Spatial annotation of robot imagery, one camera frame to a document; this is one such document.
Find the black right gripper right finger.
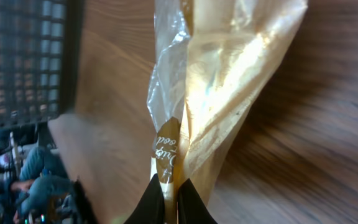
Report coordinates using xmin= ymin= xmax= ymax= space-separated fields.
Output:
xmin=178 ymin=179 xmax=217 ymax=224

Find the beige granola bag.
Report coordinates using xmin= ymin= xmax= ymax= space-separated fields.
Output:
xmin=147 ymin=0 xmax=308 ymax=223

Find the seated person in jeans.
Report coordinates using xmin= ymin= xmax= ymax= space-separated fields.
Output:
xmin=11 ymin=147 xmax=73 ymax=223

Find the grey plastic mesh basket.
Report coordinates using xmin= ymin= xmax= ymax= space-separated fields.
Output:
xmin=0 ymin=0 xmax=85 ymax=129

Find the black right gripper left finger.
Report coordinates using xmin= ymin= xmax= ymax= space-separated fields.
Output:
xmin=124 ymin=174 xmax=165 ymax=224

